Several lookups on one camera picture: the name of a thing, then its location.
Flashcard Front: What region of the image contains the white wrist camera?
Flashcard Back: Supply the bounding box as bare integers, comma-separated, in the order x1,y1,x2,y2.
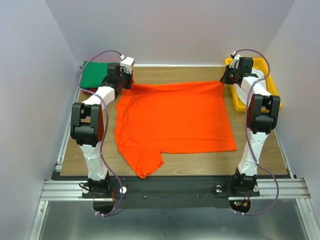
120,55,135,74
229,51,242,69

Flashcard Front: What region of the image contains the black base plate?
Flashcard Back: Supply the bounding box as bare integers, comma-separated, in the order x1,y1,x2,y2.
79,176,260,209

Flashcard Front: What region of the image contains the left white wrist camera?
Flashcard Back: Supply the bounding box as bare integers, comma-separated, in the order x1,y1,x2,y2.
120,55,135,74

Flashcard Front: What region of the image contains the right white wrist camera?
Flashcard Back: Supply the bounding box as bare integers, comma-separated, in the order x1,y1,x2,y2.
229,51,242,69

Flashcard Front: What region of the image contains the yellow plastic bin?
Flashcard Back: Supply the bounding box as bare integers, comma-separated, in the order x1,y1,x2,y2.
230,57,279,112

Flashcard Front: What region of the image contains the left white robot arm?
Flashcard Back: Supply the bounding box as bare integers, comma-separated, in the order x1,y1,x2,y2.
70,57,135,198

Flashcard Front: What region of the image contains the white t shirt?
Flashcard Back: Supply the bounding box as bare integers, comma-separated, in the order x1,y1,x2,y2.
235,68,270,106

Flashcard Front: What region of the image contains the orange t shirt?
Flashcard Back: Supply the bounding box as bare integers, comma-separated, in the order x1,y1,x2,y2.
114,81,237,179

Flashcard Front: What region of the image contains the folded dark red t shirt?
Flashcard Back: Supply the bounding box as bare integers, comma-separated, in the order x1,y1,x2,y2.
81,88,98,95

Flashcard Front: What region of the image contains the folded green t shirt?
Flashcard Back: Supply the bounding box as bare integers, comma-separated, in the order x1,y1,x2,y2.
80,62,108,92

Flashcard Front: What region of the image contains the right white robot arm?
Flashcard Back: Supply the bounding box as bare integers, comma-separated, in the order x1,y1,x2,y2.
220,53,281,195

